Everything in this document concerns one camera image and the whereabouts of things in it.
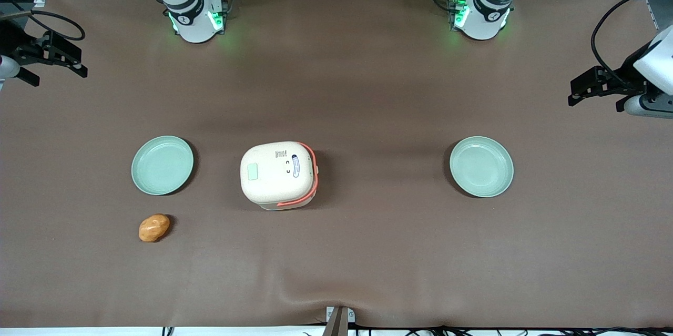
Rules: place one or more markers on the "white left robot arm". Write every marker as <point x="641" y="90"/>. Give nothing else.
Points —
<point x="486" y="10"/>

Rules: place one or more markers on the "pale green round plate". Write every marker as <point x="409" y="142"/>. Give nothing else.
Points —
<point x="162" y="165"/>
<point x="481" y="166"/>

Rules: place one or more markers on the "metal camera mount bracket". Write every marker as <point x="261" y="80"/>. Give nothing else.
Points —
<point x="337" y="320"/>

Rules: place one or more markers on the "orange-brown bread roll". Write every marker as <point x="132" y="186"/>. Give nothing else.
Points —
<point x="153" y="227"/>

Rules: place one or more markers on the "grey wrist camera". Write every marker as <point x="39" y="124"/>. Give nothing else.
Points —
<point x="649" y="105"/>
<point x="9" y="67"/>

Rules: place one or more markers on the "brown table mat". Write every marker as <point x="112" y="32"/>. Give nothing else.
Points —
<point x="368" y="252"/>

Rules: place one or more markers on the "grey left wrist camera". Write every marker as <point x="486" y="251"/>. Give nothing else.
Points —
<point x="649" y="105"/>

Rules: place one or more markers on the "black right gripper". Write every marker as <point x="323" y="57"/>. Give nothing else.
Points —
<point x="11" y="39"/>

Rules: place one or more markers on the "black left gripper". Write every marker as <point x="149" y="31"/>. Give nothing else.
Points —
<point x="626" y="72"/>

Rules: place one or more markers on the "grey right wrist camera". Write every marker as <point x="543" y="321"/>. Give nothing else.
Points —
<point x="9" y="67"/>

